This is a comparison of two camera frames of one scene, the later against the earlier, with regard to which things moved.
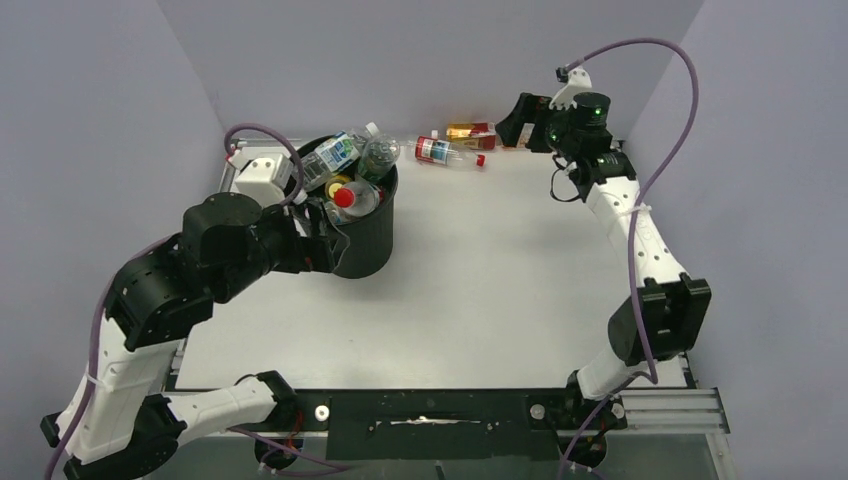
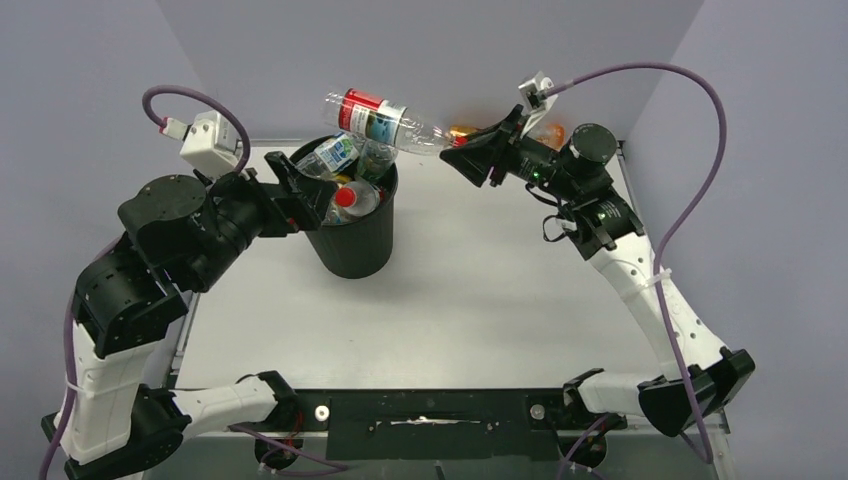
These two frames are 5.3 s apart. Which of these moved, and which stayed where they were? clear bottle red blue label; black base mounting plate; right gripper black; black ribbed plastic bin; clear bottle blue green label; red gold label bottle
Moved: right gripper black; clear bottle red blue label
Stayed: black base mounting plate; red gold label bottle; clear bottle blue green label; black ribbed plastic bin
